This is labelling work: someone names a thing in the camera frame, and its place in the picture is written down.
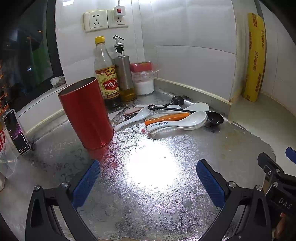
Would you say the white crumpled cloth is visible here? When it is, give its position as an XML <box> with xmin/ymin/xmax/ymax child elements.
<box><xmin>50</xmin><ymin>75</ymin><xmax>65</xmax><ymax>88</ymax></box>

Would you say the white plug adapter red switch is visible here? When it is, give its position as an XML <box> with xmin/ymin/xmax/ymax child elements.
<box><xmin>113</xmin><ymin>0</ymin><xmax>126</xmax><ymax>18</ymax></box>

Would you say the smartphone on stand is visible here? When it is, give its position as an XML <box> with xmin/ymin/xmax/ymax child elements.
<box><xmin>4</xmin><ymin>109</ymin><xmax>31</xmax><ymax>156</ymax></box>

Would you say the white MAX ceramic spoon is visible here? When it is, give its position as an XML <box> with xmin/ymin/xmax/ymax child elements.
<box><xmin>147</xmin><ymin>111</ymin><xmax>208</xmax><ymax>133</ymax></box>

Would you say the white ceramic spoon back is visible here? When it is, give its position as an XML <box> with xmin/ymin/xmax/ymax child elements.
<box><xmin>168</xmin><ymin>102</ymin><xmax>210</xmax><ymax>111</ymax></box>

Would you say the orange handled peeler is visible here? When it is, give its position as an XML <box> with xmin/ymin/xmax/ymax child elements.
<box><xmin>144</xmin><ymin>113</ymin><xmax>190</xmax><ymax>126</ymax></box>

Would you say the steel oil dispenser bottle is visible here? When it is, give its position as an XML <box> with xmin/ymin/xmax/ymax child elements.
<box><xmin>113</xmin><ymin>35</ymin><xmax>137</xmax><ymax>102</ymax></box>

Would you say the yellow cling wrap roll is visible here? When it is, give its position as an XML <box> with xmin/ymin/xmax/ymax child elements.
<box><xmin>242</xmin><ymin>13</ymin><xmax>266</xmax><ymax>102</ymax></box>

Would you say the red-lid salt jar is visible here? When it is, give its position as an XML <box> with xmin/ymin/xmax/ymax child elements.
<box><xmin>130</xmin><ymin>62</ymin><xmax>154</xmax><ymax>95</ymax></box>

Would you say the red metal utensil cup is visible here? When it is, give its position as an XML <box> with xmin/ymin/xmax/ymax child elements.
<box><xmin>58</xmin><ymin>77</ymin><xmax>114</xmax><ymax>150</ymax></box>

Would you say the vinegar bottle yellow cap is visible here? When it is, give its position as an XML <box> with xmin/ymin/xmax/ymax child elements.
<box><xmin>94</xmin><ymin>36</ymin><xmax>120</xmax><ymax>109</ymax></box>

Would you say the white double wall socket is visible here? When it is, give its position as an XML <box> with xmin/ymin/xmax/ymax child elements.
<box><xmin>83</xmin><ymin>9</ymin><xmax>129</xmax><ymax>33</ymax></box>

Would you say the black measuring spoon small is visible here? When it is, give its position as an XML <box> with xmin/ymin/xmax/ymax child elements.
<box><xmin>164</xmin><ymin>96</ymin><xmax>185</xmax><ymax>107</ymax></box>

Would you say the black measuring spoon large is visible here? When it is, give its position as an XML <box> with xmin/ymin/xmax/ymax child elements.
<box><xmin>148</xmin><ymin>104</ymin><xmax>224</xmax><ymax>125</ymax></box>

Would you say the clear plastic bag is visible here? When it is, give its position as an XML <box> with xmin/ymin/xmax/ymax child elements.
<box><xmin>0</xmin><ymin>130</ymin><xmax>18</xmax><ymax>179</ymax></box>

